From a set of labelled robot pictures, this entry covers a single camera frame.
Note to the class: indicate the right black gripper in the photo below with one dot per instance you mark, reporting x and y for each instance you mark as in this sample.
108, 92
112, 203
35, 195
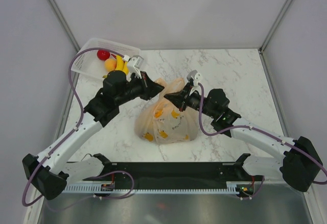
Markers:
181, 99

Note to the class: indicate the peach banana-print plastic bag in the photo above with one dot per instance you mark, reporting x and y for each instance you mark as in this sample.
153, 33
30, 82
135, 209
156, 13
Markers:
162, 123

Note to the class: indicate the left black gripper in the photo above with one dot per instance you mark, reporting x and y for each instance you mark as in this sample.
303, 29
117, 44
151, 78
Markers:
149, 88

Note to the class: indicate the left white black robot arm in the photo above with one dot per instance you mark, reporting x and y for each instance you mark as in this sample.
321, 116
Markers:
50, 172

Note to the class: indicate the white plastic fruit basket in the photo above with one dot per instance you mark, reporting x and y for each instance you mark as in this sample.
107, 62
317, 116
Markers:
90, 65

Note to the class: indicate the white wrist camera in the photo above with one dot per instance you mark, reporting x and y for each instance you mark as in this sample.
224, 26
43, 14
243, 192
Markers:
133, 64
194, 77

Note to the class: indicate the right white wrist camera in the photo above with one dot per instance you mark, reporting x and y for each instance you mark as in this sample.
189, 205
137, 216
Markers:
194, 77

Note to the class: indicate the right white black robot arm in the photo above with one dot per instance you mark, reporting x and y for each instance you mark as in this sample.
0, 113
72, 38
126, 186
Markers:
227, 122

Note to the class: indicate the aluminium frame rail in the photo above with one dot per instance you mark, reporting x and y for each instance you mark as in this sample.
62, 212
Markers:
290, 171

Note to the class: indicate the fake orange fruit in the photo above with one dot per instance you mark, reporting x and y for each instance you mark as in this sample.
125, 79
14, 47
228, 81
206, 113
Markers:
110, 64

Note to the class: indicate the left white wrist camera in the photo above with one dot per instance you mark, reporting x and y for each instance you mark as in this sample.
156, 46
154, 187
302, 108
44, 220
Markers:
133, 64

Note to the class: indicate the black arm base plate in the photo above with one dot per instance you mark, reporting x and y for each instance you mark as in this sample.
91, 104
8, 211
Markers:
175, 175

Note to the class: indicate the fake yellow banana bunch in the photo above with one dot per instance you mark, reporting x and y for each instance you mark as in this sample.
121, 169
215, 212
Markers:
121, 65

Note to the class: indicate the white slotted cable duct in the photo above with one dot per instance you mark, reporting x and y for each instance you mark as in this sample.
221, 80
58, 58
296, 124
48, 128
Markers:
97, 188

